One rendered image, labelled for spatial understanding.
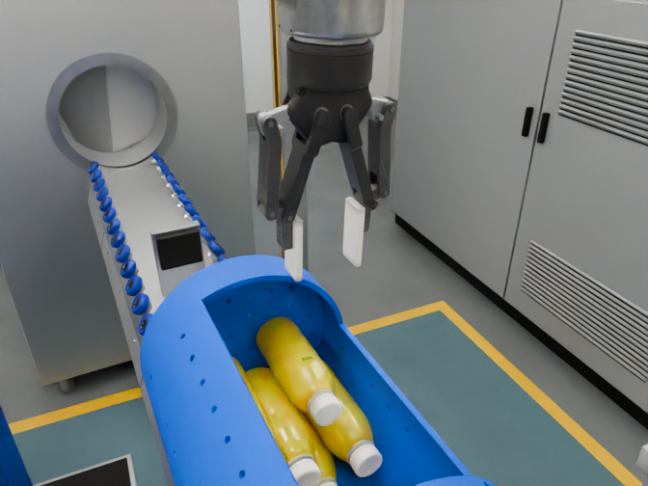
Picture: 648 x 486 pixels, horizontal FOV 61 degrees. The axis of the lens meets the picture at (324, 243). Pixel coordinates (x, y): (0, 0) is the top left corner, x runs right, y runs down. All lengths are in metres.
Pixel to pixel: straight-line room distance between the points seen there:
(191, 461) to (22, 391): 2.03
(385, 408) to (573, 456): 1.56
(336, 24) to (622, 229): 1.84
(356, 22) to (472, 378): 2.08
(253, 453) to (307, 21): 0.37
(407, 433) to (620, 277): 1.62
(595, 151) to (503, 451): 1.12
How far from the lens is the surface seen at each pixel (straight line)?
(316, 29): 0.45
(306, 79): 0.47
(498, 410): 2.32
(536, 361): 2.60
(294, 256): 0.54
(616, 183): 2.18
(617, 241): 2.22
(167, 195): 1.72
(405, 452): 0.74
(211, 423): 0.58
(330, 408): 0.71
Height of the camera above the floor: 1.61
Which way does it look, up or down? 29 degrees down
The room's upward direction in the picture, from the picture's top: straight up
